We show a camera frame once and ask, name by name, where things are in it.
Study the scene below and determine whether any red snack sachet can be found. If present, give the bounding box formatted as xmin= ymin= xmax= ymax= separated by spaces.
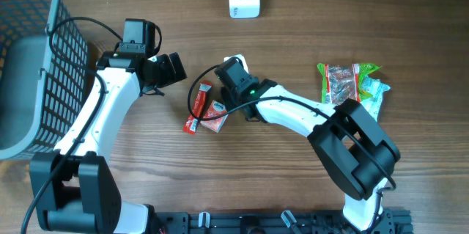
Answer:
xmin=201 ymin=100 xmax=227 ymax=133

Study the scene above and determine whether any long red stick sachet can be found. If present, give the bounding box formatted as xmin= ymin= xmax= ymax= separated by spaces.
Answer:
xmin=182 ymin=81 xmax=213 ymax=135

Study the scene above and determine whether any green gummy candy bag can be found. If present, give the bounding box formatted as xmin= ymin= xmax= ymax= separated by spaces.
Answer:
xmin=317 ymin=63 xmax=380 ymax=105

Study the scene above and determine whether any teal tissue pack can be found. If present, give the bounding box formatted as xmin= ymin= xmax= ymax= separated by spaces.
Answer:
xmin=361 ymin=76 xmax=391 ymax=122

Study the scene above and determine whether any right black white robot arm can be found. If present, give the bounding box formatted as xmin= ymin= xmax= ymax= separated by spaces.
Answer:
xmin=215 ymin=56 xmax=400 ymax=233

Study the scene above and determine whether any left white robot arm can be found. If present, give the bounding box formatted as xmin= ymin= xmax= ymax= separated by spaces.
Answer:
xmin=21 ymin=18 xmax=187 ymax=233

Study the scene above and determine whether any grey plastic mesh basket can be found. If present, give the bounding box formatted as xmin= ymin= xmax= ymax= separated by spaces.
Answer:
xmin=1 ymin=0 xmax=89 ymax=159

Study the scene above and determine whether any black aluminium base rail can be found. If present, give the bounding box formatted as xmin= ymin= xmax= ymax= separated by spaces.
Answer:
xmin=146 ymin=210 xmax=414 ymax=234

